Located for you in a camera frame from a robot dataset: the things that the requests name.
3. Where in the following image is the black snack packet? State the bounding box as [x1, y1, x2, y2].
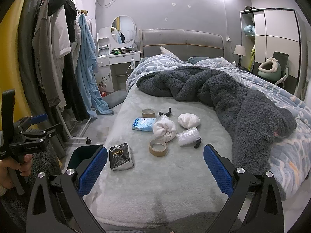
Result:
[109, 143, 134, 171]

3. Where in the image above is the clear plastic wrapper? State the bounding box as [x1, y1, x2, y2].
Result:
[176, 127, 201, 146]

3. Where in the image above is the white round pad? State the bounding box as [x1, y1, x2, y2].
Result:
[177, 113, 200, 129]

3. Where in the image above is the white cloth ball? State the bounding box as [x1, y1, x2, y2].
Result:
[153, 115, 177, 142]

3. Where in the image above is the blue tissue packet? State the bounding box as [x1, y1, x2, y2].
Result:
[132, 117, 156, 132]

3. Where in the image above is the person left hand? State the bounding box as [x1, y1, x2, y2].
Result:
[0, 153, 33, 190]

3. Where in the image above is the white clothes rack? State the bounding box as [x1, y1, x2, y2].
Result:
[35, 0, 92, 145]

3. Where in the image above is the light blue hanging towel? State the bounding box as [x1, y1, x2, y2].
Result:
[75, 14, 113, 118]

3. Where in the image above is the dark grey fluffy blanket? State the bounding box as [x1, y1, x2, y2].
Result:
[136, 66, 297, 175]

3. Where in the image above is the bed with grey-green sheet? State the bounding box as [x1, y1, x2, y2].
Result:
[84, 55, 310, 231]

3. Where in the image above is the grey floor cushion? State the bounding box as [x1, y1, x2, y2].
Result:
[103, 90, 127, 108]

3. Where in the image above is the blue patterned duvet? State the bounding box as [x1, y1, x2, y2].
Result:
[125, 54, 310, 200]

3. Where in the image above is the hanging white t-shirt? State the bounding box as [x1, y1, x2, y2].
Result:
[50, 5, 71, 59]

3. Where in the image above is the white vanity desk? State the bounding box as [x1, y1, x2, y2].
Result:
[95, 27, 141, 94]

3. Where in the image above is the white power strip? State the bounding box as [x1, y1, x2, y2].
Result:
[131, 58, 135, 70]

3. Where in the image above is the black office chair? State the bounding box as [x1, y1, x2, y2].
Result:
[273, 52, 289, 88]

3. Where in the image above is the green white plush pet bed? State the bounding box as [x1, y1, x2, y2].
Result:
[257, 57, 282, 82]

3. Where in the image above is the round vanity mirror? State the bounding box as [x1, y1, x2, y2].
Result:
[111, 15, 136, 44]

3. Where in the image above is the teal pillow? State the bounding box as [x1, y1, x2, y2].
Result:
[188, 56, 210, 65]

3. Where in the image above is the bedside table lamp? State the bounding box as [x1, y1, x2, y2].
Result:
[233, 45, 246, 67]

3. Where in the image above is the white pillow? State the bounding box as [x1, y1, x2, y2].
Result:
[160, 46, 179, 60]

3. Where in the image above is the grey padded headboard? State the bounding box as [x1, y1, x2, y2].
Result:
[140, 29, 225, 61]

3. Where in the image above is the blue plush on shelf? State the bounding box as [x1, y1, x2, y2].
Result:
[243, 25, 255, 36]

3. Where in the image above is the white wardrobe cabinet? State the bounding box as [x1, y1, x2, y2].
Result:
[240, 8, 307, 97]

